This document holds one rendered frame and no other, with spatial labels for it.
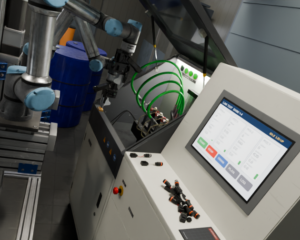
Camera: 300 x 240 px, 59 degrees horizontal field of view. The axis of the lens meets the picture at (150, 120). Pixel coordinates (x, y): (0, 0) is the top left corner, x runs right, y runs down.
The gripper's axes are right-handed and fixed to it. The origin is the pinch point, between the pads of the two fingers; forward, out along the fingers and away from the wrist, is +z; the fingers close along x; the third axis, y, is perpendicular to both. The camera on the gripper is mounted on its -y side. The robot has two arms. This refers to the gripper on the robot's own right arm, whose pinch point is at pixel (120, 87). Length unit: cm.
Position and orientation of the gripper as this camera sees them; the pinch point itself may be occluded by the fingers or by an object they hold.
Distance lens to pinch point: 147.9
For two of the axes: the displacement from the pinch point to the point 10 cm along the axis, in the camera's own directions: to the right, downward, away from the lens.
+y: -8.6, -1.1, -5.0
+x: 4.0, 4.6, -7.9
